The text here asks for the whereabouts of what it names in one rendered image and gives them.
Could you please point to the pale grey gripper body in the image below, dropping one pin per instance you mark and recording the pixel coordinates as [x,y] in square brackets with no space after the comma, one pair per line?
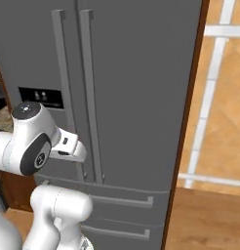
[80,152]

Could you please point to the plain grey fridge door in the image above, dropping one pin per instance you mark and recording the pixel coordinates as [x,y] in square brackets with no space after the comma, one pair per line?
[141,91]

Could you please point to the grey french door fridge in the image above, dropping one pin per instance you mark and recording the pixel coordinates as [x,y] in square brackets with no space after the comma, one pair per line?
[135,97]

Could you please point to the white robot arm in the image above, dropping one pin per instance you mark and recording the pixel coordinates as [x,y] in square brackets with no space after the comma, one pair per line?
[31,136]

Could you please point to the brown wooden base cupboard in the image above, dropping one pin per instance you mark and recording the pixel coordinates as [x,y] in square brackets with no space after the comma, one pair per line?
[18,192]

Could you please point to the grey fridge door with dispenser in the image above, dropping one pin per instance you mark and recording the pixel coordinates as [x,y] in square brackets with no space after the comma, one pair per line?
[31,49]

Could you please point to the grey fridge drawer front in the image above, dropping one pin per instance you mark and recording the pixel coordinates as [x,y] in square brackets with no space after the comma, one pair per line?
[125,213]
[125,242]

